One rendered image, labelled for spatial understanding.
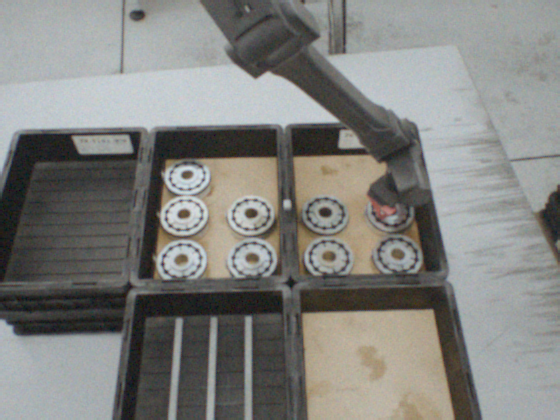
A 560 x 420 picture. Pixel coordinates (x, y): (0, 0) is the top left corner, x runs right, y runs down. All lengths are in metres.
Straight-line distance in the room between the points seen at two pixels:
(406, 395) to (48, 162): 0.95
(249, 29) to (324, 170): 0.66
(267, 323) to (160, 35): 2.14
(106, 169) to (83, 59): 1.66
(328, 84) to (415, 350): 0.56
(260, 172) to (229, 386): 0.50
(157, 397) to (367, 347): 0.40
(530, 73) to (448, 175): 1.54
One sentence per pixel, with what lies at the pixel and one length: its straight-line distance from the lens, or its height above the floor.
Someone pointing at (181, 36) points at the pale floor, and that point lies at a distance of 3.05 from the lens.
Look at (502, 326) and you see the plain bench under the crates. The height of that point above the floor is 0.70.
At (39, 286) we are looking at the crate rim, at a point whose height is 0.93.
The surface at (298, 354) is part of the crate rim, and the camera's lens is 1.03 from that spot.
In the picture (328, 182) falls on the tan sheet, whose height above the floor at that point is 0.83.
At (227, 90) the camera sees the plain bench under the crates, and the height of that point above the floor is 0.70.
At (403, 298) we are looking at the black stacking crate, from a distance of 1.15.
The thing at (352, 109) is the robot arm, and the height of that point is 1.24.
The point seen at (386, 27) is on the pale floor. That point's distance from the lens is 3.12.
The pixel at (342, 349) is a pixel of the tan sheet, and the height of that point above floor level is 0.83.
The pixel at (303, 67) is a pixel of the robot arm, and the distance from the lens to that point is 0.81.
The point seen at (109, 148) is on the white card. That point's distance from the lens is 1.40.
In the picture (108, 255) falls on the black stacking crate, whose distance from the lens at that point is 1.28.
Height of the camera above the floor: 1.90
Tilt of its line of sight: 56 degrees down
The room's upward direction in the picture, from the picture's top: straight up
